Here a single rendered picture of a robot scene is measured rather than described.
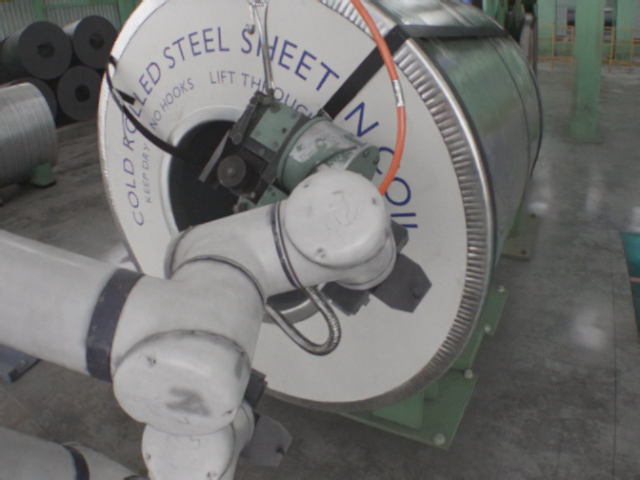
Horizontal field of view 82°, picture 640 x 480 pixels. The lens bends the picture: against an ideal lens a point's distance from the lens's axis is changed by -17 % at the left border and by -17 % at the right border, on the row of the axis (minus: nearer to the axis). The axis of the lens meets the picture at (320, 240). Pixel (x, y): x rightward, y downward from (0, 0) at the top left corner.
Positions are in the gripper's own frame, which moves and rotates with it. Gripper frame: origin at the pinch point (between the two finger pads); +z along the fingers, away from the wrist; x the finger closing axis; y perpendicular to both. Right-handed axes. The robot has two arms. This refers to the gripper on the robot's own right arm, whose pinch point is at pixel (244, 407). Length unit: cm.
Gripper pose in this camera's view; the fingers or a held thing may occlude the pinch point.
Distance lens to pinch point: 74.3
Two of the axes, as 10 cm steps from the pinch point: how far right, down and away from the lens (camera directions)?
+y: -9.0, -4.3, 1.1
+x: -4.4, 8.7, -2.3
